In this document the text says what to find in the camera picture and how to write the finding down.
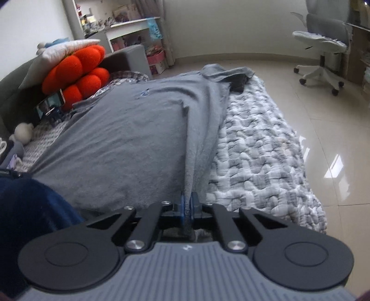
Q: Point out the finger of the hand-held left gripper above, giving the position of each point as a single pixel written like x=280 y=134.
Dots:
x=11 y=174

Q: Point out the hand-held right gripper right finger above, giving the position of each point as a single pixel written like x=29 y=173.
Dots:
x=195 y=202

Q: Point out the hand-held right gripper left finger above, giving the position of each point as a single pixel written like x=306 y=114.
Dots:
x=182 y=208

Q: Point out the grey t-shirt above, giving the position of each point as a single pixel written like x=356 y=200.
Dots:
x=130 y=139

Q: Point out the folded purple garment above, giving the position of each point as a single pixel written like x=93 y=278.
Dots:
x=13 y=162

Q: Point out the folded grey-blue garment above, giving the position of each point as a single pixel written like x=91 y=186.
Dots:
x=16 y=148

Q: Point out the folded white garment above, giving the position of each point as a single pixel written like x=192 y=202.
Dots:
x=2 y=146

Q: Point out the person's navy clothing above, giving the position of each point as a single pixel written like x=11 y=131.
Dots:
x=29 y=231

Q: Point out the grey checked quilted blanket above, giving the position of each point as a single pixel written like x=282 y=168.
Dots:
x=260 y=162

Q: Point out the smartphone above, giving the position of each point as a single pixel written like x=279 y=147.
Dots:
x=52 y=102

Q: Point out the white printed pillow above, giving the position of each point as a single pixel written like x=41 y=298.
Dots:
x=49 y=58

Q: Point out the blue white plush toy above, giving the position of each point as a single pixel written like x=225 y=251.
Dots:
x=56 y=43

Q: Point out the pink storage box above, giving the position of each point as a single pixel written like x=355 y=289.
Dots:
x=157 y=62

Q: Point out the grey sofa armrest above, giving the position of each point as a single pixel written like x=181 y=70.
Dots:
x=130 y=58

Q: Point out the grey curtain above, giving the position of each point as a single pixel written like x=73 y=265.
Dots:
x=168 y=43

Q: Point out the blue hanging bag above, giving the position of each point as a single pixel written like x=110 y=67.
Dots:
x=154 y=29

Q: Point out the white desk with shelves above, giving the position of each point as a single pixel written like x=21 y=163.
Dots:
x=133 y=24

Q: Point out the grey white office chair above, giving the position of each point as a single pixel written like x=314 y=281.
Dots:
x=320 y=39

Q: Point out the wooden shelf unit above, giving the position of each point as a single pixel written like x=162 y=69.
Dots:
x=357 y=58

